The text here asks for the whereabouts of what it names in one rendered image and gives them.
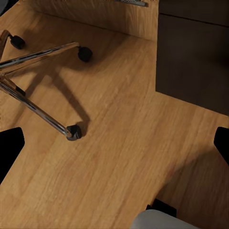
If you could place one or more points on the swivel chair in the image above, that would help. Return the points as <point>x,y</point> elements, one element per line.
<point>72,132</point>

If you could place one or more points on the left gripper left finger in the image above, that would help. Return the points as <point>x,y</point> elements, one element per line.
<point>11,143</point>

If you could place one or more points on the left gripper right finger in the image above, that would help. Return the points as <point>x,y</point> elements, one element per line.
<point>221,141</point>

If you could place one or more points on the cabinet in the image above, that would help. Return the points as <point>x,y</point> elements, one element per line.
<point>133,17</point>
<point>192,59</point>

